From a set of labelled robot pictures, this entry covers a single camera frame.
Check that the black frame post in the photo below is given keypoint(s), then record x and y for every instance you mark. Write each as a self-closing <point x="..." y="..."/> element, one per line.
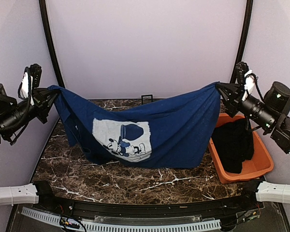
<point x="50" y="43"/>
<point x="243" y="38"/>

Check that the black garment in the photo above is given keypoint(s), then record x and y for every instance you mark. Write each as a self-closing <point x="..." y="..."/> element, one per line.
<point x="234" y="144"/>

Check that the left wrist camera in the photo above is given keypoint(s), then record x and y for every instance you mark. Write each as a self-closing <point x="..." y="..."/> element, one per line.
<point x="30" y="81"/>

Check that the white slotted cable duct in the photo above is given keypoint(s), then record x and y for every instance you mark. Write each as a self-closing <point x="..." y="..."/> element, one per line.
<point x="114" y="224"/>

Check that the blue printed t-shirt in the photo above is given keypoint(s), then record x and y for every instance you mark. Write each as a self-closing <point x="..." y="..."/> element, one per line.
<point x="170" y="133"/>

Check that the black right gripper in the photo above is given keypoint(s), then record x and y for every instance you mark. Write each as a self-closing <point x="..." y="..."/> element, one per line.
<point x="231" y="98"/>

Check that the right black frame post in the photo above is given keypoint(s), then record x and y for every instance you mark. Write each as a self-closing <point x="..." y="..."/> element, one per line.
<point x="243" y="38"/>

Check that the black front rail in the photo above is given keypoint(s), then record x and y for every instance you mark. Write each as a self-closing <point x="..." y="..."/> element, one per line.
<point x="223" y="208"/>

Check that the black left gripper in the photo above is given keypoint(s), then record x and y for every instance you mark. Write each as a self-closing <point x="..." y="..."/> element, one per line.
<point x="45" y="102"/>

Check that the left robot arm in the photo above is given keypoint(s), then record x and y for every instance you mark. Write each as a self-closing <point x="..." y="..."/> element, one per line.
<point x="14" y="118"/>

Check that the left black frame post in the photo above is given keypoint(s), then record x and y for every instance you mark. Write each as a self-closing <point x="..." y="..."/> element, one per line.
<point x="50" y="43"/>

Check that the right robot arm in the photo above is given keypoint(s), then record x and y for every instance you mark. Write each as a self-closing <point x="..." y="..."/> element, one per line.
<point x="270" y="114"/>

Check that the black brooch box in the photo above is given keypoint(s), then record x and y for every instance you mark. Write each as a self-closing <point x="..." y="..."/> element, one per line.
<point x="148" y="98"/>

